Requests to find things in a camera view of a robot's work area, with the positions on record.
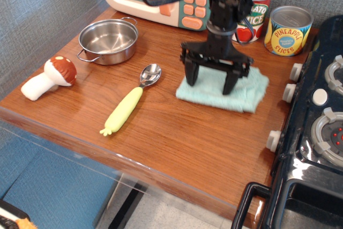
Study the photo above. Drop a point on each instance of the white stove knob front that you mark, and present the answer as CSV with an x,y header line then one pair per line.
x,y
273,140

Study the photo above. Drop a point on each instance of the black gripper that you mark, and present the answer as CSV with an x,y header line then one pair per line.
x,y
217,52

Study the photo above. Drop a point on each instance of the white stove knob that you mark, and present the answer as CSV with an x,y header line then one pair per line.
x,y
289,93
273,140
295,71

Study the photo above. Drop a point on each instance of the spoon with yellow-green handle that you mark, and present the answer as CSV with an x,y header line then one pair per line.
x,y
121,113

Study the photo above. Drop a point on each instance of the white stove knob middle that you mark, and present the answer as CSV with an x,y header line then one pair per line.
x,y
289,93

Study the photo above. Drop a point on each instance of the plush mushroom toy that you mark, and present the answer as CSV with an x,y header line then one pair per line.
x,y
57,70

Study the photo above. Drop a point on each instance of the white stove knob rear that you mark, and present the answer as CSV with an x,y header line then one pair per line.
x,y
295,71

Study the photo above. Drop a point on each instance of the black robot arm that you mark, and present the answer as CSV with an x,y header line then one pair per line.
x,y
225,16

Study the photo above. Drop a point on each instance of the small steel pot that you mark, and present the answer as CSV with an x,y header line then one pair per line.
x,y
109,41

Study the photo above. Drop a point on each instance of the black tray corner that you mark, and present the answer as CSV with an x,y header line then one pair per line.
x,y
9,214

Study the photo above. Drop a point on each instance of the black toy stove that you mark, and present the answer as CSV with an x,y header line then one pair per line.
x,y
306,186

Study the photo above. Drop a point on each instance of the pineapple slices can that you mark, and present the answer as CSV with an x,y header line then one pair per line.
x,y
288,30

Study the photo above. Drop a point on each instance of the tomato sauce can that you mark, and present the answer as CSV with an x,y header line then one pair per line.
x,y
256,19

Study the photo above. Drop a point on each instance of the light blue cloth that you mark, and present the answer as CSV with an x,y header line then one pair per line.
x,y
246,95

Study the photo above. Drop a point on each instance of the orange fuzzy object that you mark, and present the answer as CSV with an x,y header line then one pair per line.
x,y
25,224

